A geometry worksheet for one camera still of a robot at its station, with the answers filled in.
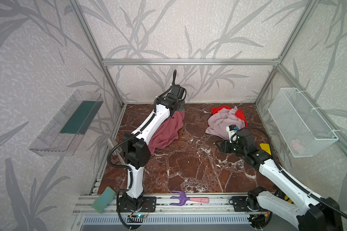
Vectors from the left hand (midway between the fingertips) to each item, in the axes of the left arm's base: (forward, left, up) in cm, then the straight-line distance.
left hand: (180, 100), depth 88 cm
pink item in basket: (-27, -60, -4) cm, 66 cm away
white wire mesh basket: (-28, -55, +10) cm, 63 cm away
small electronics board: (-58, +22, -27) cm, 68 cm away
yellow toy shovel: (-19, -57, -24) cm, 65 cm away
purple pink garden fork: (-50, -2, -22) cm, 55 cm away
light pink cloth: (-3, -26, -19) cm, 33 cm away
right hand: (-21, -23, -9) cm, 32 cm away
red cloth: (+4, -43, -17) cm, 46 cm away
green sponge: (-51, +40, -24) cm, 69 cm away
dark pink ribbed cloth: (-11, +8, -20) cm, 24 cm away
